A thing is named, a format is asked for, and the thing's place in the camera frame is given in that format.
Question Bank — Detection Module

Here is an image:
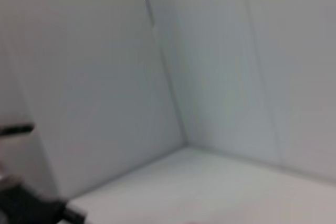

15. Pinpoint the black bar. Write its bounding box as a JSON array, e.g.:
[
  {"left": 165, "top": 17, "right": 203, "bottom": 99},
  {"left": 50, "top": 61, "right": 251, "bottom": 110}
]
[{"left": 0, "top": 123, "right": 35, "bottom": 135}]

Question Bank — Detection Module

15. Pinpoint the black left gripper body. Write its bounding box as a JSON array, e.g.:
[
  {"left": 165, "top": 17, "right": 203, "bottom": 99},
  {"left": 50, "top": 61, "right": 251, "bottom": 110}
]
[{"left": 0, "top": 186, "right": 69, "bottom": 224}]

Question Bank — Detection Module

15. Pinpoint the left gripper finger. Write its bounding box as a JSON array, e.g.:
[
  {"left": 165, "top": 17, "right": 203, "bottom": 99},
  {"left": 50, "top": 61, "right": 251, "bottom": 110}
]
[{"left": 64, "top": 204, "right": 88, "bottom": 222}]

